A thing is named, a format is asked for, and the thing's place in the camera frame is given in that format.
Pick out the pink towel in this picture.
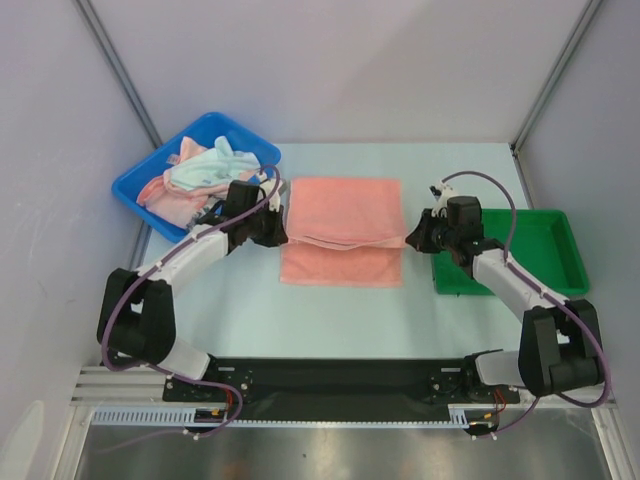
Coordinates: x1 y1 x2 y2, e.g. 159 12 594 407
136 136 251 231
280 177 407 288

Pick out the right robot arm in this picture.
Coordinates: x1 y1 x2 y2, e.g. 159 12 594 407
406 196 611 402

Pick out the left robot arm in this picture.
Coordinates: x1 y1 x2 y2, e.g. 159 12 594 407
97 178 288 400

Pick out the light blue towel in bin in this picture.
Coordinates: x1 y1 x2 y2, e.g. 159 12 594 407
163 136 261 193

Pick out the pink towel in bin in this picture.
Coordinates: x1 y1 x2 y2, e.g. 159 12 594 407
136 136 251 231

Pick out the green plastic tray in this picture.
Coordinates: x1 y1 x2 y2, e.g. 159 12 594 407
432 210 590 297

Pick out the blue plastic bin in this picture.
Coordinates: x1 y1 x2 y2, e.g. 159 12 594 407
111 112 281 243

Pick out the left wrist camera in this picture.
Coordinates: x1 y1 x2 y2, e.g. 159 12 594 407
261 178 289 211

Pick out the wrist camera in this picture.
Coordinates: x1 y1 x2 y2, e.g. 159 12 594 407
261 178 289 211
429 182 456 218

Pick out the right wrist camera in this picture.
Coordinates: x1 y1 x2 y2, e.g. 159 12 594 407
429 182 456 218

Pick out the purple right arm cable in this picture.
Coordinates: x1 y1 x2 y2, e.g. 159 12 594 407
439 170 614 441

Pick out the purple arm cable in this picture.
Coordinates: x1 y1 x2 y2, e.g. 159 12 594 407
99 164 284 454
439 170 614 441

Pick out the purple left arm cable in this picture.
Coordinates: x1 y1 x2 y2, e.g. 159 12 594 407
99 164 284 454

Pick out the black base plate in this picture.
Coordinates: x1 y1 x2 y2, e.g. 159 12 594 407
162 358 520 423

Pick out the aluminium frame rail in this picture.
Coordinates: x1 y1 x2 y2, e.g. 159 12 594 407
70 366 602 409

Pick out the white slotted cable duct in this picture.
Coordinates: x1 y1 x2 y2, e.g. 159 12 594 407
92 404 241 426

